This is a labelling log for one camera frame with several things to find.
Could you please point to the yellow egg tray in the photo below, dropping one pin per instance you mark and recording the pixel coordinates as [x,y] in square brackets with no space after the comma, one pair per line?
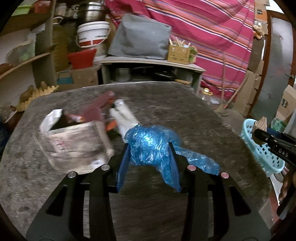
[37,95]

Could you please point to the bundle of wooden sticks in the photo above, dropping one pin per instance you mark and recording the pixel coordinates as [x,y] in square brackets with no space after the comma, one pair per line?
[179,42]

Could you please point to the clear plastic container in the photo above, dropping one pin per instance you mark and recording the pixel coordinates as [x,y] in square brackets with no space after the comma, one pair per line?
[20,51]

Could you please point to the stacked cardboard boxes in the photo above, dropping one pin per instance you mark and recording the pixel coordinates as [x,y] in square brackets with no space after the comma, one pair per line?
[251,88]

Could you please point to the brown cardboard piece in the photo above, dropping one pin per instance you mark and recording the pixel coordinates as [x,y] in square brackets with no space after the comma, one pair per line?
[260,124]

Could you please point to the yellow oil bottle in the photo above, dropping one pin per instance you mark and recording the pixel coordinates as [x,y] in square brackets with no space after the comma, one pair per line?
[60,46]

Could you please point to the wooden stick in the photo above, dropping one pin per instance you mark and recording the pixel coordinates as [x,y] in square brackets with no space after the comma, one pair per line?
[237,91]

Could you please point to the low grey cabinet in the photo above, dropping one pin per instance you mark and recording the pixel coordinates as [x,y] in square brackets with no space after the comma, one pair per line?
[150,61]

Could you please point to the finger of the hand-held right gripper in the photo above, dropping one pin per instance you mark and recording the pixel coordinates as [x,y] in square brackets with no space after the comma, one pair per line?
[263,135]

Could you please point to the light blue plastic basket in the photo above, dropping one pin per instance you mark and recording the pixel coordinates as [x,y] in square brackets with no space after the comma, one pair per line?
[263,153]

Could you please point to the grey cloth cover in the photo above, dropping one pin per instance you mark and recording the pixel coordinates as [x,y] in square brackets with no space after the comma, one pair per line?
[138,37]

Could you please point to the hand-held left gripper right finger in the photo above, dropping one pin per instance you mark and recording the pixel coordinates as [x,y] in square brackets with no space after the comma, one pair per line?
[174,166]

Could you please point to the wooden shelf unit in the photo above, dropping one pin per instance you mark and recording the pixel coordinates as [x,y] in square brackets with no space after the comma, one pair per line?
[41,67]

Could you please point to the white plastic bucket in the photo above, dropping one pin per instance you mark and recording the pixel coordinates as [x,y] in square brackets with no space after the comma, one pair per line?
[92,32]

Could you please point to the person's right hand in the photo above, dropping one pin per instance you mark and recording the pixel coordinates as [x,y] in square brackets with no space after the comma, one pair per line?
[285,188]

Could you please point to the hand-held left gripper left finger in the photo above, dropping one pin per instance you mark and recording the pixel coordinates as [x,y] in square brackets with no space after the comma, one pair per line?
[122,166]

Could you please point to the metal pot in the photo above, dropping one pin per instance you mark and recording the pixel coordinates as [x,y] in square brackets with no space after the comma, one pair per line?
[92,14]

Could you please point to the yellow slatted box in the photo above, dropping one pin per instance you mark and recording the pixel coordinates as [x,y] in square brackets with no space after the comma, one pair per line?
[178,54]

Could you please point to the white wrapper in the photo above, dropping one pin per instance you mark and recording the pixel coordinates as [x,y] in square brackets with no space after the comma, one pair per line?
[122,115]

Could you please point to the steel pot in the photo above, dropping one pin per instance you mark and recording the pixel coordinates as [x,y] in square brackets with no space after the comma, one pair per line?
[122,74]

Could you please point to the grey metal door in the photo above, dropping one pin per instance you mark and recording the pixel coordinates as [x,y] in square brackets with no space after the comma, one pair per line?
[277,58]

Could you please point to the red plastic basket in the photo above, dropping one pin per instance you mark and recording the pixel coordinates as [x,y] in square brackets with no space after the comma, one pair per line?
[82,59]

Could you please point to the red striped cloth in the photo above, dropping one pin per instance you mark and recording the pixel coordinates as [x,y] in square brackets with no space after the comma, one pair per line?
[208,34]

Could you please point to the broom stick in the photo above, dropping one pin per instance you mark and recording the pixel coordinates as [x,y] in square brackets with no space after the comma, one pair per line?
[223,78]

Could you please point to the cardboard box blue label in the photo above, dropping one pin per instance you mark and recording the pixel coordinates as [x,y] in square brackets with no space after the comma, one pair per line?
[83,76]

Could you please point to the blue plastic bag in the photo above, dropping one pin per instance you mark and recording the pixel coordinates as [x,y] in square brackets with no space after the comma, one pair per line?
[148,146]

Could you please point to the maroon box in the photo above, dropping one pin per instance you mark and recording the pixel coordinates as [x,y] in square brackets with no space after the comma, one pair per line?
[94,109]

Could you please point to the sweet potato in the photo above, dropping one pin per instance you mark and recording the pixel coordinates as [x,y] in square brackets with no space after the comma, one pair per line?
[5,68]

